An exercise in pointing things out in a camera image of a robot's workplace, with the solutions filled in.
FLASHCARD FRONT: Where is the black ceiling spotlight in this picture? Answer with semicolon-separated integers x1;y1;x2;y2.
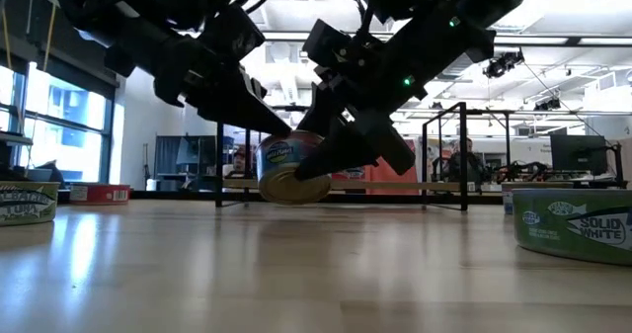
482;49;525;80
534;97;563;113

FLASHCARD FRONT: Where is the large window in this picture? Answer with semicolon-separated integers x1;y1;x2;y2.
0;60;118;186

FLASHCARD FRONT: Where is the red label seafood can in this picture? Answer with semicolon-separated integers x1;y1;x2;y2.
329;167;369;182
68;183;132;207

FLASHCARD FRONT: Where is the orange partition panel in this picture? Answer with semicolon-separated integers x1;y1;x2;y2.
367;139;420;196

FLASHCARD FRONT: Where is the black chair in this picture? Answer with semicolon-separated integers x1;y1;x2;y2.
29;159;65;190

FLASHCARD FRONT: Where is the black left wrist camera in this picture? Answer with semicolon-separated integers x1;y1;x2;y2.
197;4;267;61

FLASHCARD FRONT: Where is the long ceiling light bar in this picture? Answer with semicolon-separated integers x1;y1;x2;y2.
261;30;632;47

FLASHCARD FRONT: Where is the green label tuna can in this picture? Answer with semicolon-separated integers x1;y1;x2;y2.
0;180;60;227
512;188;632;268

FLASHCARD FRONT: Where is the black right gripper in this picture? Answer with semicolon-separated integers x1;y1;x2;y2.
294;41;429;182

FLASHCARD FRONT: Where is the blue grey partition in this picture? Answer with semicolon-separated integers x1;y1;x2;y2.
154;134;218;192

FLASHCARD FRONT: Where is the wooden shelf with black frame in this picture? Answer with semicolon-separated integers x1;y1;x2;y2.
214;101;469;212

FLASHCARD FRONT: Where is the person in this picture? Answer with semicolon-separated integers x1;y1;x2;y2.
224;144;248;180
443;137;488;184

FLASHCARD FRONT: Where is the black computer monitor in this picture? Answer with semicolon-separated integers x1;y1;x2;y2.
550;133;609;177

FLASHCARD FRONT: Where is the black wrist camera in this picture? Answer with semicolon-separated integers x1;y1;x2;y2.
197;4;267;61
302;19;353;68

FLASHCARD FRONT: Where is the black aluminium rig frame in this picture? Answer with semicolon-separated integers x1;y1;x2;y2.
130;188;503;207

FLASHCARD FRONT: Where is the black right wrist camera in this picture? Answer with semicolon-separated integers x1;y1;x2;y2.
302;19;353;68

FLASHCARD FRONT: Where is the yellow hanging strap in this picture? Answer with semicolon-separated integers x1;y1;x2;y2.
42;2;57;72
1;6;12;72

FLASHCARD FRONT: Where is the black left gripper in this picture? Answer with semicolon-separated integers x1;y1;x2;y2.
153;39;293;138

